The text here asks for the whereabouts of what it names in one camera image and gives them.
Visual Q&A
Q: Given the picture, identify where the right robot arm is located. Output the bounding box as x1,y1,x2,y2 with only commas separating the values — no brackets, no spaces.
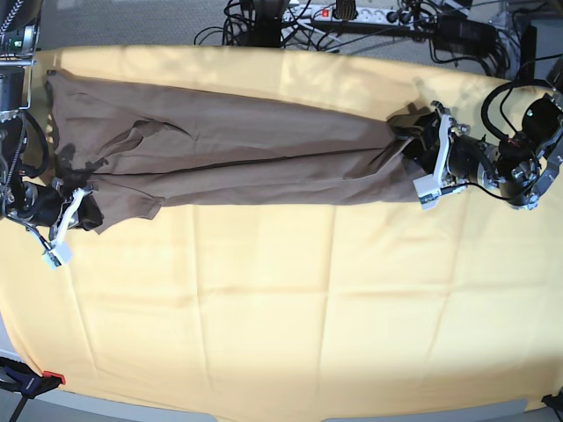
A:
1,1,102,251

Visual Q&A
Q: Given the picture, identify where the black power adapter box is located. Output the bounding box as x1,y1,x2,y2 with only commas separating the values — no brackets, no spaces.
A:
435,15,497,48

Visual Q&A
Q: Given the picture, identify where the yellow table cloth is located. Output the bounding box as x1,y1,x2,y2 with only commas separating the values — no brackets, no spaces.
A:
0,43,563,422

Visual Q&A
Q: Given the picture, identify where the black stand post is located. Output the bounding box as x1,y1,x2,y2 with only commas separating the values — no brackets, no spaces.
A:
251,0,285,48

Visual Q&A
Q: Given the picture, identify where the white power strip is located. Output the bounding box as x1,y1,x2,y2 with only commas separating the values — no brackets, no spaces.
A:
282,4,414,27

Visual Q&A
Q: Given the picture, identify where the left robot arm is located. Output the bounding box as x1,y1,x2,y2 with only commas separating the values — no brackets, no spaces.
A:
387,56,562,210

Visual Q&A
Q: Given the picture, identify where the black box right edge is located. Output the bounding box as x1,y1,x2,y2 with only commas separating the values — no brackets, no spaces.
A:
518,25,537,82

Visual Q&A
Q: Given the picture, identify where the brown T-shirt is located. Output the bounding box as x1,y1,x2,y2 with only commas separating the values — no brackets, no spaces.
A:
46,71,418,229

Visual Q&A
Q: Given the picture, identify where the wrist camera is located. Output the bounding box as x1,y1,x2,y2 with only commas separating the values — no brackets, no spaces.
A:
413,175,442,210
42,243,73,270

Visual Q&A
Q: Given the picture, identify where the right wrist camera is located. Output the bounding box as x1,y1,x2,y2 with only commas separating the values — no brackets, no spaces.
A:
42,243,73,270

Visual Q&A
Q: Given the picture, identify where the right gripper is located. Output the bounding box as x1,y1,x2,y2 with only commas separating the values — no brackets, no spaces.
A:
19,178,104,249

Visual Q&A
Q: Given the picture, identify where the black clamp right corner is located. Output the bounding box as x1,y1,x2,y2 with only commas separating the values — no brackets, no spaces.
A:
541,391,563,422

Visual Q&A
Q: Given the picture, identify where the black clamp with orange tip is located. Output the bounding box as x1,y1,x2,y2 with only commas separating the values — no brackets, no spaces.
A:
1,357,66,422

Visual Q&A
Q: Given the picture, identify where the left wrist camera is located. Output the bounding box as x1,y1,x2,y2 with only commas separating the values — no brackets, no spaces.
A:
413,175,442,210

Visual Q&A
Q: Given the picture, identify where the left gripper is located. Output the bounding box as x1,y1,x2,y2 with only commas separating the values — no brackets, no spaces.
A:
386,101,501,192

